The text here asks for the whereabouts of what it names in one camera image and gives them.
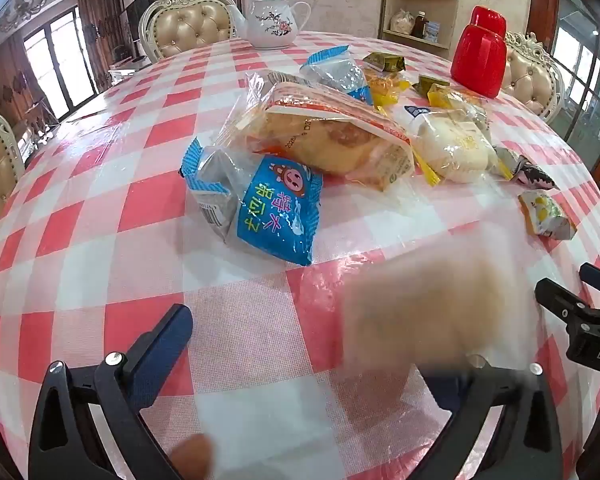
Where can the white lemon print packet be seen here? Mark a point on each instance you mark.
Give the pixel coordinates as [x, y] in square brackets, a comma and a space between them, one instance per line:
[542, 212]

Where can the blue snack packet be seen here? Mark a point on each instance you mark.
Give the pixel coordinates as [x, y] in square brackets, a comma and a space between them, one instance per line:
[275, 210]
[340, 72]

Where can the large orange bread packet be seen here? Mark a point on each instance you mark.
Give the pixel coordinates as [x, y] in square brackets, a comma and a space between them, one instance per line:
[330, 140]

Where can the green small snack packet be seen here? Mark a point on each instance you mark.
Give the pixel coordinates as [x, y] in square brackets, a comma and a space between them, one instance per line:
[386, 62]
[430, 84]

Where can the black white zigzag packet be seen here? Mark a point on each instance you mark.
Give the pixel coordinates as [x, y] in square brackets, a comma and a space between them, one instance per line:
[530, 172]

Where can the brown curtain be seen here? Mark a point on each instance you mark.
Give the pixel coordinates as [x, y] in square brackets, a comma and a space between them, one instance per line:
[100, 25]

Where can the red white checkered tablecloth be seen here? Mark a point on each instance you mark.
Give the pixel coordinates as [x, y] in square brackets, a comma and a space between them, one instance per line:
[130, 270]

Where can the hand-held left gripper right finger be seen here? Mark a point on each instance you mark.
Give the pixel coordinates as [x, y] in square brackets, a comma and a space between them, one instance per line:
[445, 392]

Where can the clear bag of food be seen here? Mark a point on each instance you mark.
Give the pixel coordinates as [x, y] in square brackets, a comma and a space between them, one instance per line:
[401, 21]

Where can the brown bottle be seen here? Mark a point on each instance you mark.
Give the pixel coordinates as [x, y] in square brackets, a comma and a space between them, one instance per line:
[420, 22]

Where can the clear beige cookie packet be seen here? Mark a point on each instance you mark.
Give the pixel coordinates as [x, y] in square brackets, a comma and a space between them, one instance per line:
[420, 305]

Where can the glass balcony door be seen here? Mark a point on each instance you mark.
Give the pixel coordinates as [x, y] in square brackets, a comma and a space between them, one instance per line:
[55, 60]

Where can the chandelier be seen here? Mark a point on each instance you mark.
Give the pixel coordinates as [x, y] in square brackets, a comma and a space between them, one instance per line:
[25, 7]

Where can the clear white bun packet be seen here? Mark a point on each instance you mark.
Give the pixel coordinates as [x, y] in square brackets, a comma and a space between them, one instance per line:
[452, 147]

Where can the beige wooden corner shelf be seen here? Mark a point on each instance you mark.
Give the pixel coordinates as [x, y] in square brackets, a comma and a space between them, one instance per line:
[395, 0]

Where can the white floral teapot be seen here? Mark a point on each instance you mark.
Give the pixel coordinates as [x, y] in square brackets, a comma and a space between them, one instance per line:
[272, 22]

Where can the person's left hand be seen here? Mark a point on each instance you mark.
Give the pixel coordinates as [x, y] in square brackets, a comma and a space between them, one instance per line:
[192, 455]

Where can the yellow bread packet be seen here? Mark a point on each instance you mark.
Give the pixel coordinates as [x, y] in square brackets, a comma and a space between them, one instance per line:
[382, 87]
[447, 97]

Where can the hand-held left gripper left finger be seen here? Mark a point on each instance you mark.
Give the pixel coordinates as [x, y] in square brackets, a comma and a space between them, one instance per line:
[165, 355]

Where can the red thermos jug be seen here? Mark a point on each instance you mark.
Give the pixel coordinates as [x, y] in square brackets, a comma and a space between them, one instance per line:
[477, 55]

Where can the black television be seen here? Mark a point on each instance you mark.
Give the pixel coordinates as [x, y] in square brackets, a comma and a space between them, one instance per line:
[137, 15]

